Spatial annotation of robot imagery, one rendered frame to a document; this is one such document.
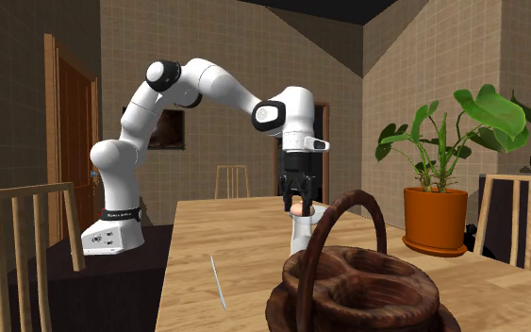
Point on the thin silver stick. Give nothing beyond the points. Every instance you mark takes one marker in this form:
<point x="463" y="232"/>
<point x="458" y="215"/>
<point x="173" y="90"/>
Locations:
<point x="218" y="284"/>

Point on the brown wooden panel door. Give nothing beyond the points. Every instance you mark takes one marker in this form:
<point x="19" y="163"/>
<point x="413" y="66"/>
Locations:
<point x="74" y="151"/>

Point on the white egg cup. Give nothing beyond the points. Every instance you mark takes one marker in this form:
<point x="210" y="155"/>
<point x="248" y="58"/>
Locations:
<point x="302" y="235"/>

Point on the pale pink egg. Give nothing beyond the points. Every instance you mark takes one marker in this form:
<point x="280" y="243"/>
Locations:
<point x="298" y="210"/>

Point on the light wooden table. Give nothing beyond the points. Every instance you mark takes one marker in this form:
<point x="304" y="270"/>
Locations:
<point x="242" y="234"/>

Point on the green plant in orange pot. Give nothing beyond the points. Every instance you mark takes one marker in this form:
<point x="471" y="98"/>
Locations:
<point x="435" y="220"/>

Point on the light wooden spindle chair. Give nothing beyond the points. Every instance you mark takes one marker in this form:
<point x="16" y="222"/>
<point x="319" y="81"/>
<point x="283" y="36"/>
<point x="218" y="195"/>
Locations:
<point x="39" y="230"/>
<point x="232" y="181"/>
<point x="515" y="220"/>

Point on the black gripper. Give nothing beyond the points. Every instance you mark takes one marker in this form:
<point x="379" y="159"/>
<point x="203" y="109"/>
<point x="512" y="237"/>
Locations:
<point x="298" y="164"/>

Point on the dark framed wall picture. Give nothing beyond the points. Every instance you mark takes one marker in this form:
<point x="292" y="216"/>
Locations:
<point x="170" y="131"/>

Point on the dark robot stand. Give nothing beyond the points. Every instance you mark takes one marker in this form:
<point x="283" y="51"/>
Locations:
<point x="108" y="285"/>

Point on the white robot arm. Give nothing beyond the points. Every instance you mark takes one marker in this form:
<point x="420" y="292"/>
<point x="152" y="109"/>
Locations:
<point x="221" y="85"/>

